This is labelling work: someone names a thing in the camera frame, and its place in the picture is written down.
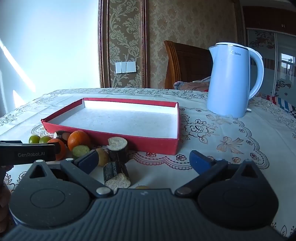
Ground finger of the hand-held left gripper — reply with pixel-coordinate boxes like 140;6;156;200
21;142;61;147

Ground person's left hand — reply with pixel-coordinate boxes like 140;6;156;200
0;166;11;232

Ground white wall switch panel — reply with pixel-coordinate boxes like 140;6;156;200
115;61;137;74

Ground sliding door wardrobe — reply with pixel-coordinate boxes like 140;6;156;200
242;6;296;98

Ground pink pillow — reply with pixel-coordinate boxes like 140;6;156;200
173;76;211;93

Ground orange mandarin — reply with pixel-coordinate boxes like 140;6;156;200
47;138;67;161
68;130;90;151

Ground wooden wall panel frame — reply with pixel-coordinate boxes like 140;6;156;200
98;0;148;88

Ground floral lace tablecloth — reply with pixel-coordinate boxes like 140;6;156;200
0;88;296;239

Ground striped cloth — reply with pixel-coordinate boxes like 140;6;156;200
261;93;296;114

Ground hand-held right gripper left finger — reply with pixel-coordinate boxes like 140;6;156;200
28;150;114;198

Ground pale blue electric kettle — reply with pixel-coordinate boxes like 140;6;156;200
206;42;264;118

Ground short dark sugarcane piece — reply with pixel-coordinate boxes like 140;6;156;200
54;130;71;145

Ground red cardboard box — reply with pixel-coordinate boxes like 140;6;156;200
41;97;180;155

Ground green cylindrical cut piece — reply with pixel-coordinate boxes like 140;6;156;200
72;145;91;159

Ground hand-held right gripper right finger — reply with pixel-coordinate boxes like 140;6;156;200
174;150;262;198

